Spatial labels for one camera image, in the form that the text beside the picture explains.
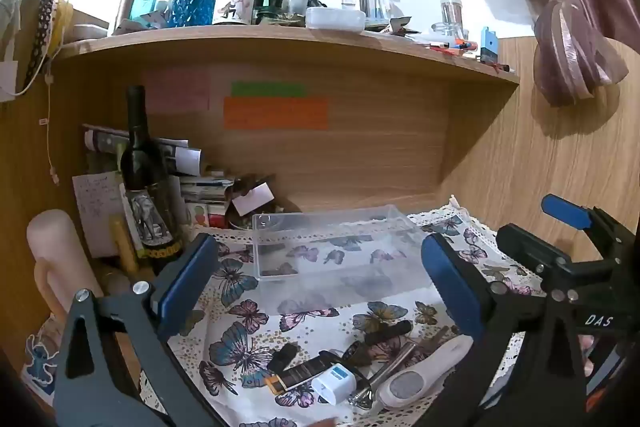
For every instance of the pale pink mug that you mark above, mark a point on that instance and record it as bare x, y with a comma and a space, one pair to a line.
50, 247

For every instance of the white tag card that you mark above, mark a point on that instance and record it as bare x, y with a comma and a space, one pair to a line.
252, 199

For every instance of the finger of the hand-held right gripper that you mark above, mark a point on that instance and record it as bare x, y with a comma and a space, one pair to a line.
530, 247
565, 211

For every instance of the small blue box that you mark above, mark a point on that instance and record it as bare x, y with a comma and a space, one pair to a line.
488, 44

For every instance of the orange sticky note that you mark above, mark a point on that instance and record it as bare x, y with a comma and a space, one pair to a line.
275, 113

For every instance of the pink striped curtain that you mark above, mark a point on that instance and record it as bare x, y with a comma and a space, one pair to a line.
570, 7

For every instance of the glass jar with lid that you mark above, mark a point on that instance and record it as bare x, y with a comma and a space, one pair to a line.
450, 17

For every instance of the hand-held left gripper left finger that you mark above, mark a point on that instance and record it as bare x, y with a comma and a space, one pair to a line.
187, 274

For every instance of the white charger plug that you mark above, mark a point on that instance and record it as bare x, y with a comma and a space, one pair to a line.
330, 384

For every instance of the dark wine bottle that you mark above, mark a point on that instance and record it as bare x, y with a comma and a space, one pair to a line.
142, 167

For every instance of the butterfly print tablecloth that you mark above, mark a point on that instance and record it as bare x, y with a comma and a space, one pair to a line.
250, 322

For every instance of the person's right hand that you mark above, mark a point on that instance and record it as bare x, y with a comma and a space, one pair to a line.
587, 346

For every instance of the metal nail clipper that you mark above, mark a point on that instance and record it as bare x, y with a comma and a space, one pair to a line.
362, 397

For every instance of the black round fob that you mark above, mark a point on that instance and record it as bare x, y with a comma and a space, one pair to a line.
356, 353

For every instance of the rolled magazine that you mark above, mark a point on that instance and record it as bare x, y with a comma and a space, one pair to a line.
100, 142

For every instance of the green sticky note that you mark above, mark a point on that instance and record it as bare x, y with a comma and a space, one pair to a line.
267, 89

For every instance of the clear plastic container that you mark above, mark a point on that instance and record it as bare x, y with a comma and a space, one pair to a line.
340, 247

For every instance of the black tube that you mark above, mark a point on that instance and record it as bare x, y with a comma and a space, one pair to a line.
387, 333

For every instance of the clear lidded plastic box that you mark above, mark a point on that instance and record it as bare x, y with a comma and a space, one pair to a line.
335, 19

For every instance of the brown cardboard tube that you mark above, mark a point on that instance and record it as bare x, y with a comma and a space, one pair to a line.
125, 9

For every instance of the wooden shelf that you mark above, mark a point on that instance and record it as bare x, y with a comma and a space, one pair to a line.
350, 52

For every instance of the stack of booklets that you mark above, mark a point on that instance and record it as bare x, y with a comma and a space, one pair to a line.
205, 197

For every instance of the small black box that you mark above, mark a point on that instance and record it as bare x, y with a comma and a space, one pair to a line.
283, 355

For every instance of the white handwritten note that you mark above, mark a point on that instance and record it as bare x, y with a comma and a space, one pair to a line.
97, 212

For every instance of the yellow candle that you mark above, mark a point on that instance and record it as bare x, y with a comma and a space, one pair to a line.
122, 242

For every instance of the pink sticky note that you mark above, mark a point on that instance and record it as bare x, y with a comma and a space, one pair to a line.
175, 92

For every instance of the black lace band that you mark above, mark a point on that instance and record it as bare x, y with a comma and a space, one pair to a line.
39, 32

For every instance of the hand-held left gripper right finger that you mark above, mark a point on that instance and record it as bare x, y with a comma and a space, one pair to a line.
447, 282

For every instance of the small white bowl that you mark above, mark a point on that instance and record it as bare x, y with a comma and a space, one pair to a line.
90, 32

